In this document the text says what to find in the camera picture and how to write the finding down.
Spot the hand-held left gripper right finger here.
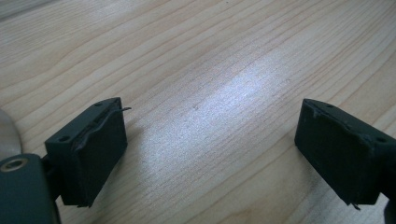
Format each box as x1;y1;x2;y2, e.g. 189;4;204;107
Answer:
293;98;396;212

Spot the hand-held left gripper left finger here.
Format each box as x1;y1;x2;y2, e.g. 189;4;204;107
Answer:
44;96;133;208

